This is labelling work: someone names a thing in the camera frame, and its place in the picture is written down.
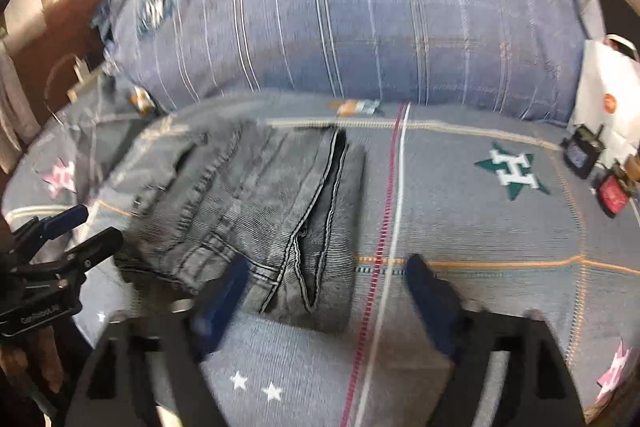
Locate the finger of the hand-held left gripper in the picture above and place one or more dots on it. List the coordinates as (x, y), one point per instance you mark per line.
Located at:
(60, 219)
(95, 249)

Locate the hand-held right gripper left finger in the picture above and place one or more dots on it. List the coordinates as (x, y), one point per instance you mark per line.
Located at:
(222, 302)

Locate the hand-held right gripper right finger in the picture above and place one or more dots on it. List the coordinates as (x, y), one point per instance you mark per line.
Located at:
(430, 302)

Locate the grey denim pants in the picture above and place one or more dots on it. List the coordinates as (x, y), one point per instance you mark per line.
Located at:
(240, 207)

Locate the person's left hand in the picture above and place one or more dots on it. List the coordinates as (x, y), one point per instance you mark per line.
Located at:
(45, 357)

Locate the grey quilt with pink star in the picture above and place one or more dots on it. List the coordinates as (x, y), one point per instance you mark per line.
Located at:
(90, 142)

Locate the grey hanging cloth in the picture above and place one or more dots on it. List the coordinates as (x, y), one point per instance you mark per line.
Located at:
(15, 107)

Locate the white charger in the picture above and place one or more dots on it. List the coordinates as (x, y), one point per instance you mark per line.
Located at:
(81, 68)

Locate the brown wooden nightstand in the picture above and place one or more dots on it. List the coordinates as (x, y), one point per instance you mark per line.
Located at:
(50, 32)

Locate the dark blue cloth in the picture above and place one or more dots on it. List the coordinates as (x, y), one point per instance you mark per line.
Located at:
(107, 17)

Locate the small black device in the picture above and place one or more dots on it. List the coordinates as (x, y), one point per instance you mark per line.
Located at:
(580, 157)

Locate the small red device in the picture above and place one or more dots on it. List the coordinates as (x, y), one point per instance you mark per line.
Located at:
(612, 194)

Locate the white paper bag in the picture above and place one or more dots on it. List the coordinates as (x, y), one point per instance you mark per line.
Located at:
(605, 82)

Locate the blue plaid pillow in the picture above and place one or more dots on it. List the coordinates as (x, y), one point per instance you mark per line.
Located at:
(350, 7)

